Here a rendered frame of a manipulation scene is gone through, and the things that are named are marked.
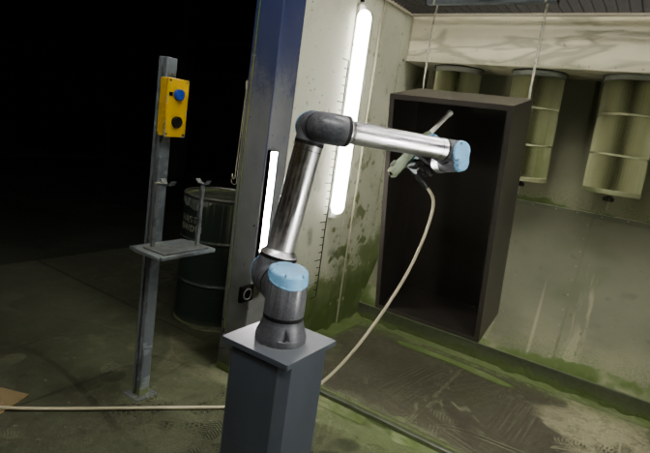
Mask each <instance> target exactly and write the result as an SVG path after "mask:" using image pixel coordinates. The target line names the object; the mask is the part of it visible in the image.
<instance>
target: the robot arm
mask: <svg viewBox="0 0 650 453"><path fill-rule="evenodd" d="M295 132H296V136H295V140H294V146H293V150H292V153H291V157H290V161H289V165H288V168H287V172H286V175H285V178H284V182H283V186H282V190H281V196H280V200H279V203H278V207H277V211H276V215H275V218H274V221H273V225H272V228H271V232H270V236H269V240H268V243H267V245H266V246H264V247H262V248H261V249H260V253H259V256H258V257H256V258H255V260H254V261H253V262H252V264H251V279H252V281H253V283H254V285H255V286H256V287H257V288H258V289H259V291H260V292H261V293H262V295H263V296H264V297H265V301H264V309H263V317H262V319H261V321H260V322H259V323H258V325H257V327H256V329H255V336H254V337H255V339H256V340H257V341H258V342H259V343H260V344H262V345H264V346H266V347H272V348H277V349H294V348H298V347H301V346H303V345H304V344H305V342H306V338H307V334H306V330H305V326H304V322H303V320H304V312H305V306H306V299H307V291H308V284H309V272H308V270H307V269H306V268H305V267H304V266H302V265H300V264H297V263H296V261H297V257H296V255H295V253H294V250H295V247H296V243H297V239H298V236H299V232H300V229H301V225H302V221H303V219H304V215H305V211H306V208H307V204H308V200H309V197H310V191H311V187H312V183H313V180H314V176H315V173H316V170H317V166H318V163H319V159H320V155H321V152H322V150H323V147H324V144H329V145H335V146H340V147H346V146H348V145H349V144H353V145H359V146H365V147H370V148H376V149H382V150H388V151H393V152H399V153H404V154H410V155H416V156H417V157H415V158H414V161H415V163H412V164H409V165H408V166H407V167H408V168H409V169H410V170H411V171H412V172H413V173H415V174H417V170H418V169H420V170H421V172H422V175H423V176H424V177H431V176H432V175H433V174H441V173H443V172H461V171H465V170H466V169H467V168H468V166H469V156H470V146H469V144H468V143H467V142H466V141H463V140H455V139H450V138H445V137H439V136H438V135H436V134H431V135H429V136H428V135H422V134H417V133H412V132H407V131H402V130H397V129H392V128H387V127H382V126H376V125H372V124H367V123H362V122H356V121H354V120H353V118H352V117H351V116H348V115H343V114H338V113H333V112H325V111H316V110H309V111H306V112H304V113H302V114H301V115H300V116H299V117H298V118H297V120H296V122H295ZM416 162H417V163H416ZM424 174H425V175H428V176H425V175H424Z"/></svg>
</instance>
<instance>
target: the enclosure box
mask: <svg viewBox="0 0 650 453"><path fill-rule="evenodd" d="M532 101H533V99H526V98H516V97H505V96H494V95H484V94H474V93H463V92H453V91H442V90H431V89H421V88H419V89H413V90H407V91H402V92H397V93H391V94H390V104H389V118H388V128H392V129H397V130H402V131H407V132H412V133H417V134H423V133H424V132H427V131H429V130H430V129H431V128H432V127H433V126H434V125H435V124H436V123H437V122H438V121H439V120H440V119H441V118H442V117H443V116H444V115H445V114H446V112H447V111H448V110H451V111H452V112H453V115H452V116H451V117H449V118H448V119H447V120H446V121H445V122H444V123H443V124H442V125H441V126H440V127H439V128H438V129H437V130H436V131H435V132H434V134H436V135H438V136H439V137H445V138H450V139H455V140H463V141H466V142H467V143H468V144H469V146H470V156H469V166H468V168H467V169H466V170H465V171H461V172H443V173H441V174H433V175H432V176H431V177H426V181H427V182H428V184H429V188H430V189H431V191H432V193H433V195H434V199H435V206H434V212H433V216H432V219H431V223H430V226H429V229H428V233H427V236H426V238H425V241H424V243H423V246H422V248H421V250H420V253H419V254H418V256H417V258H416V260H415V262H414V264H413V266H412V268H411V270H410V272H409V274H408V275H407V277H406V279H405V281H404V282H403V284H402V286H401V287H400V289H399V291H398V293H397V294H396V296H395V298H394V299H393V301H392V302H391V304H390V305H389V307H388V308H387V310H386V311H387V312H390V313H393V314H396V315H399V316H402V317H406V318H409V319H412V320H415V321H418V322H421V323H423V324H425V325H428V326H431V327H434V328H437V329H440V330H443V331H446V332H448V333H451V334H454V335H457V336H460V337H462V338H465V339H467V340H470V341H473V342H476V343H479V341H480V340H481V338H482V337H483V336H484V334H485V333H486V331H487V330H488V328H489V326H490V325H491V323H492V322H493V320H494V319H495V318H496V316H497V315H498V309H499V303H500V297H501V291H502V286H503V280H504V274H505V267H506V261H507V255H508V250H509V244H510V238H511V232H512V225H513V219H514V214H515V208H516V202H517V191H518V184H519V178H520V173H521V167H522V161H523V155H524V149H525V142H526V137H527V131H528V125H529V119H530V113H531V107H532ZM402 154H403V153H399V152H393V151H388V150H386V159H385V172H384V186H383V199H382V213H381V227H380V241H379V255H378V268H377V282H376V295H375V307H376V308H379V309H382V310H383V308H384V307H385V305H386V304H387V302H388V301H389V299H390V298H391V296H392V295H393V293H394V292H395V290H396V288H397V287H398V285H399V283H400V281H401V280H402V278H403V276H404V274H405V272H406V271H407V269H408V267H409V265H410V263H411V261H412V259H413V257H414V256H415V254H416V251H417V249H418V247H419V245H420V242H421V240H422V237H423V235H424V232H425V229H426V226H427V224H428V218H429V215H430V210H431V197H430V194H429V192H428V190H427V189H424V187H423V186H422V184H421V183H420V182H418V181H417V179H416V178H415V176H414V175H413V174H412V172H411V171H410V169H409V168H405V169H404V170H403V171H402V172H401V173H400V174H399V175H398V176H397V177H391V176H392V175H390V174H389V173H388V168H389V167H390V163H391V162H392V161H393V160H397V159H398V158H399V157H400V156H401V155H402Z"/></svg>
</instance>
